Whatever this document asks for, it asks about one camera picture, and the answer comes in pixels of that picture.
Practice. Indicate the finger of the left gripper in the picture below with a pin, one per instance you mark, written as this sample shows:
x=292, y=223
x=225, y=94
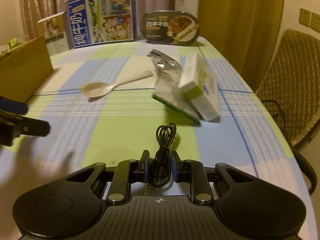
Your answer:
x=12, y=106
x=13, y=125

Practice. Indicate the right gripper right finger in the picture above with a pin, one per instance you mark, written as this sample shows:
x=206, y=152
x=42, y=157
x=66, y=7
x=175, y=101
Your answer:
x=193, y=173

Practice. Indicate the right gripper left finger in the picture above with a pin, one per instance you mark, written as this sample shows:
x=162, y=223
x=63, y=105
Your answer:
x=122, y=176

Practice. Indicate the brown cardboard box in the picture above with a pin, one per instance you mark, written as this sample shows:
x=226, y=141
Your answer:
x=24, y=69

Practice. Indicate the checked blue green tablecloth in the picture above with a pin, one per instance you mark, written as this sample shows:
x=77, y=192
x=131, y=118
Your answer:
x=123, y=124

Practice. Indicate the beige plastic spoon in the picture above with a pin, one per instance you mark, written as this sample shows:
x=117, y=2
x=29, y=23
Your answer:
x=99, y=89

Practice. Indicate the small white product box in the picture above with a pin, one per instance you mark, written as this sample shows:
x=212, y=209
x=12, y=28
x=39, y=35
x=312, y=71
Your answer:
x=54, y=30

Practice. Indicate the white green medicine box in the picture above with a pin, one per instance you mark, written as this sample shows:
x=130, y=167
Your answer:
x=198, y=86

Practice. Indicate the silver foil pouch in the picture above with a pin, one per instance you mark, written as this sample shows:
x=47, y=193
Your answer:
x=166, y=91

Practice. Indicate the woven wicker chair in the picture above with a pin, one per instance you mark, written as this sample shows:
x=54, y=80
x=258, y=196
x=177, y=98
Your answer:
x=290, y=92

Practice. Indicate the blue milk carton box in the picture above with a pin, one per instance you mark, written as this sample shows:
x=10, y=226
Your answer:
x=94, y=22

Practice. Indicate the black instant rice bowl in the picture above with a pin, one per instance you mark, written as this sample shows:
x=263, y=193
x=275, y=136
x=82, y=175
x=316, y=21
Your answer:
x=170, y=27

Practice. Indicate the brown door curtain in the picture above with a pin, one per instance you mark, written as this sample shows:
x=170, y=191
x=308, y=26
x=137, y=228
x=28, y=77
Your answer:
x=245, y=32

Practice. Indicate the beige wall switch plates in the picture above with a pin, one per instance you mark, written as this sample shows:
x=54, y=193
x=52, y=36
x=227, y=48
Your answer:
x=309, y=19

